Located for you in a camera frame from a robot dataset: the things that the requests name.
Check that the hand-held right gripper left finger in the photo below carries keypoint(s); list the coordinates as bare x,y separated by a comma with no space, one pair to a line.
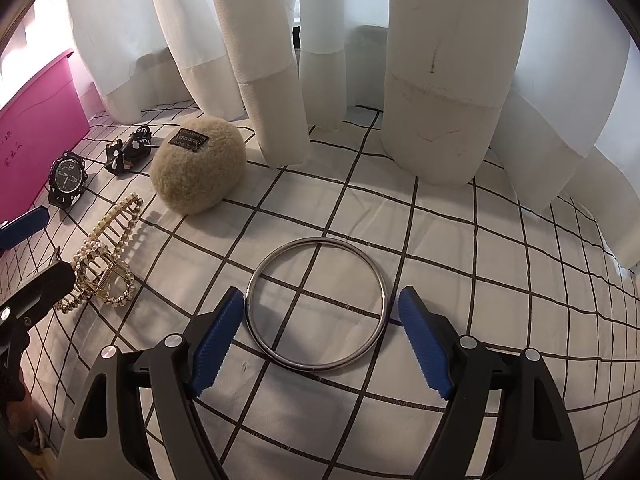
220,335

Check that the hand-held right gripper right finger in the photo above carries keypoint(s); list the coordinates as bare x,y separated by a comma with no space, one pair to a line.
425,345

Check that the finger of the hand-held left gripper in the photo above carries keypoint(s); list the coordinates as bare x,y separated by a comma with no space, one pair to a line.
22,228
40,287

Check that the large silver bangle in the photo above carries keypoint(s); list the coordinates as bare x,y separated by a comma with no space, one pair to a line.
250,306

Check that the pearl hair claw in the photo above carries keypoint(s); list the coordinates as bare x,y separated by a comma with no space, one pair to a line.
97,260

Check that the black wrist watch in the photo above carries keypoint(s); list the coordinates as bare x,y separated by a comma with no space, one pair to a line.
67,176

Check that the pink plastic bin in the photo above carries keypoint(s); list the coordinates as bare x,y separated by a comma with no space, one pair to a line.
40,135

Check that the beige fuzzy pouch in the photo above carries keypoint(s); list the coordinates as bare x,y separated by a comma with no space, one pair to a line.
200,175

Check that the person's left hand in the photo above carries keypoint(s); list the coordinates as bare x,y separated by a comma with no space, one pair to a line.
22,417

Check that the white checkered tablecloth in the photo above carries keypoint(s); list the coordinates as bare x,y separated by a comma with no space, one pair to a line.
450,240

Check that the white pleated curtain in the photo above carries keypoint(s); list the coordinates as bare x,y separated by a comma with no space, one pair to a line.
435,60

